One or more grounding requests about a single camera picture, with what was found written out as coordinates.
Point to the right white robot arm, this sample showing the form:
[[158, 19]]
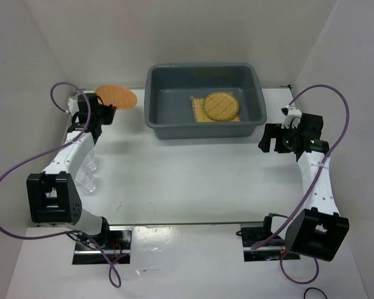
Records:
[[318, 229]]

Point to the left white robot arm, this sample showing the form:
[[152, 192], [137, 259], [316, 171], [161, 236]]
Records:
[[52, 194]]

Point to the square bamboo mat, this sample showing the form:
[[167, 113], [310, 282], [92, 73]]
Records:
[[198, 112]]

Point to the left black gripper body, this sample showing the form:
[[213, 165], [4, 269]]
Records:
[[98, 115]]

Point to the orange round woven coaster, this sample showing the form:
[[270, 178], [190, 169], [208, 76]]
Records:
[[117, 96]]

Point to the grey plastic bin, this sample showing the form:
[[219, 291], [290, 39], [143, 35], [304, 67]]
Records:
[[170, 88]]

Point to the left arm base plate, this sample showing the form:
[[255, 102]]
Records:
[[117, 247]]

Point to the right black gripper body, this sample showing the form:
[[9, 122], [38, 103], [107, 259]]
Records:
[[290, 135]]

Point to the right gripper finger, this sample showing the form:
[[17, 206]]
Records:
[[279, 146], [271, 131]]

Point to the clear plastic cup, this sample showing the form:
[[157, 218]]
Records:
[[90, 161], [86, 181]]

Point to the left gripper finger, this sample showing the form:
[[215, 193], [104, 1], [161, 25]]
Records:
[[107, 120], [107, 108]]

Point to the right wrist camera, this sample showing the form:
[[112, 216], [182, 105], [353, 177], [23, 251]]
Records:
[[292, 117]]

